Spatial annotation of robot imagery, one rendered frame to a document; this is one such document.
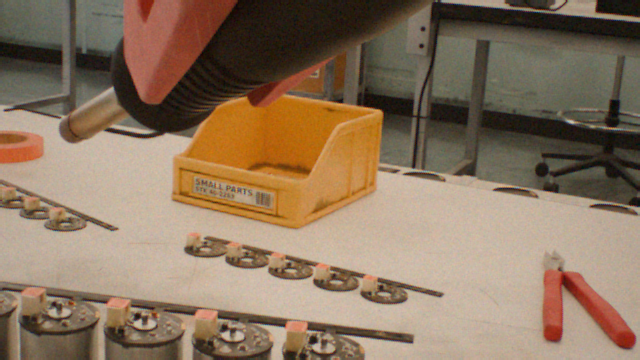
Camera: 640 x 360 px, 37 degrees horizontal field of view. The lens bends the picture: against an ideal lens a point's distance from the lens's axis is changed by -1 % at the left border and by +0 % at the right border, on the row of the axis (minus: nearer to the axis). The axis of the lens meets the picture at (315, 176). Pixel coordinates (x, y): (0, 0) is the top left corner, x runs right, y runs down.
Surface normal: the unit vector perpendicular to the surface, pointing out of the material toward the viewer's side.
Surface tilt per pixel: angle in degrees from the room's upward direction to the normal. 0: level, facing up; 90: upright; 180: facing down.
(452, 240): 0
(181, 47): 143
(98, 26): 90
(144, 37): 94
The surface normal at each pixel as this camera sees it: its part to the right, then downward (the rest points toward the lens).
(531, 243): 0.07, -0.96
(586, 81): -0.42, 0.21
